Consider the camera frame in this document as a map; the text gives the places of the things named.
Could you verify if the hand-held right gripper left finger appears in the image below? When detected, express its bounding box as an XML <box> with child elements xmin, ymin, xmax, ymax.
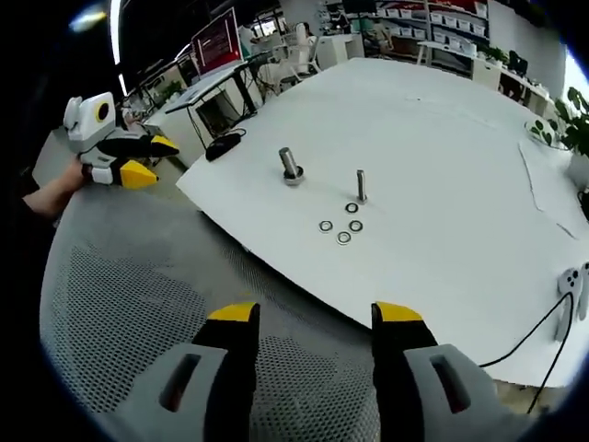
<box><xmin>110</xmin><ymin>301</ymin><xmax>261</xmax><ymax>442</ymax></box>

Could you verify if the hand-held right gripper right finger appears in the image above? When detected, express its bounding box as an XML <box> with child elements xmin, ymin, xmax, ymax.
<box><xmin>370</xmin><ymin>301</ymin><xmax>521</xmax><ymax>442</ymax></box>

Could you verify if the thick threaded stud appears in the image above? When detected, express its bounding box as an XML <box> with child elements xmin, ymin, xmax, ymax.
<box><xmin>278</xmin><ymin>146</ymin><xmax>306</xmax><ymax>188</ymax></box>

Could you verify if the leafy desk plant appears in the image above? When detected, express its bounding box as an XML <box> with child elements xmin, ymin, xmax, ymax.
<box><xmin>158</xmin><ymin>80</ymin><xmax>185</xmax><ymax>102</ymax></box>

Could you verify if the grey mesh chair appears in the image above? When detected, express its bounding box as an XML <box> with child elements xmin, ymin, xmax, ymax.
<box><xmin>39</xmin><ymin>188</ymin><xmax>383</xmax><ymax>442</ymax></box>

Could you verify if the grey standing desk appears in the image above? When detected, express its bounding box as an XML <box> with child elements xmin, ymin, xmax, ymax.
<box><xmin>164</xmin><ymin>59</ymin><xmax>272</xmax><ymax>153</ymax></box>

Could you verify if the black computer mouse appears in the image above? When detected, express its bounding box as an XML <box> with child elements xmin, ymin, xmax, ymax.
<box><xmin>204</xmin><ymin>134</ymin><xmax>241</xmax><ymax>162</ymax></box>

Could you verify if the monitor with red screen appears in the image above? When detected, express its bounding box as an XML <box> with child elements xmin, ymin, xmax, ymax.
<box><xmin>191</xmin><ymin>11</ymin><xmax>244</xmax><ymax>77</ymax></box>

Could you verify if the white handheld controller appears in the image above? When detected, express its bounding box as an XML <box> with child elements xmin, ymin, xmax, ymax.
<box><xmin>578</xmin><ymin>262</ymin><xmax>589</xmax><ymax>323</ymax></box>
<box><xmin>557</xmin><ymin>268</ymin><xmax>582</xmax><ymax>342</ymax></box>

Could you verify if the white cabinet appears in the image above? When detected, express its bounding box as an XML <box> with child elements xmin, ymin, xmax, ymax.
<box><xmin>317</xmin><ymin>32</ymin><xmax>365</xmax><ymax>70</ymax></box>

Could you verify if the potted plant in white pot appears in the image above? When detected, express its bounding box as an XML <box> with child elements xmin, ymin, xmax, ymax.
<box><xmin>554</xmin><ymin>86</ymin><xmax>589</xmax><ymax>190</ymax></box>

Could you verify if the small plant in glass bowl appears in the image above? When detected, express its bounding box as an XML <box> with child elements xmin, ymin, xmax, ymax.
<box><xmin>524</xmin><ymin>117</ymin><xmax>570</xmax><ymax>148</ymax></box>

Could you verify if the small green plant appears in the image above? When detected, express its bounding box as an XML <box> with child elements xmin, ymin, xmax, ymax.
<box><xmin>482</xmin><ymin>45</ymin><xmax>510</xmax><ymax>65</ymax></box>

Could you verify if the white side table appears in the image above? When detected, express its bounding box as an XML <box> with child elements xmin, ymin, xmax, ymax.
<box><xmin>416</xmin><ymin>40</ymin><xmax>478</xmax><ymax>70</ymax></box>

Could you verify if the shelf with white bins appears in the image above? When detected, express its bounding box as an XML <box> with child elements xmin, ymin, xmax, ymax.
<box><xmin>375</xmin><ymin>0</ymin><xmax>489</xmax><ymax>52</ymax></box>

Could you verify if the black cable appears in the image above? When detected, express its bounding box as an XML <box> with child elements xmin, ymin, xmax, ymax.
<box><xmin>478</xmin><ymin>292</ymin><xmax>576</xmax><ymax>414</ymax></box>

